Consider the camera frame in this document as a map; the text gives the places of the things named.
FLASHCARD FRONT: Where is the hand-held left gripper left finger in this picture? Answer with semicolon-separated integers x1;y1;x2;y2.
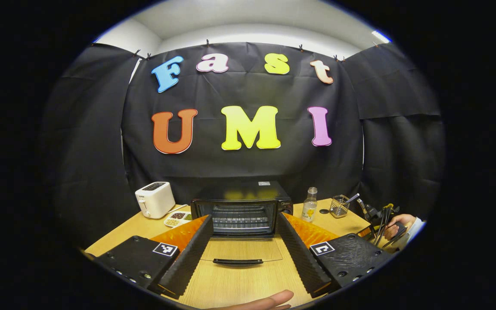
95;214;215;301

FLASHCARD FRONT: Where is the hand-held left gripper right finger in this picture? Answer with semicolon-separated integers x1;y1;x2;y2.
276;212;394;298

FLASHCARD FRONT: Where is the black electric oven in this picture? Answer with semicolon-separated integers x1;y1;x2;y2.
190;180;295;267

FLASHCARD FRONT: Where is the white divided snack dish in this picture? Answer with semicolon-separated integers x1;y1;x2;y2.
164;211;193;228

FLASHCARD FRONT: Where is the small clear glass bottle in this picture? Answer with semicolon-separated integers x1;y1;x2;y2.
302;187;318;223

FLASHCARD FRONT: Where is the white toaster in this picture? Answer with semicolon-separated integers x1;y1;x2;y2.
135;181;176;219

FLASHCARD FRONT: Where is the black backdrop cloth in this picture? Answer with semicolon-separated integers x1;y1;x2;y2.
41;41;446;250

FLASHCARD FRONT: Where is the wire mesh holder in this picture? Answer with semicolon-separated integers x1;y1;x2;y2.
330;195;350;218

